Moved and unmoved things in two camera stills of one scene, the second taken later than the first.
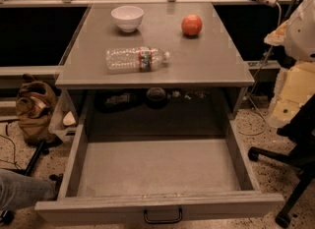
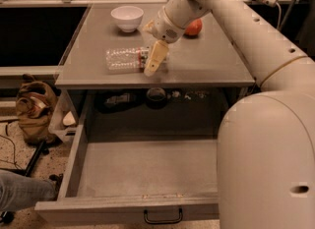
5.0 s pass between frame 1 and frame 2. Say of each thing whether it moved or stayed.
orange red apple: stayed
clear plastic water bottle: stayed
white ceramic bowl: stayed
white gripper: moved
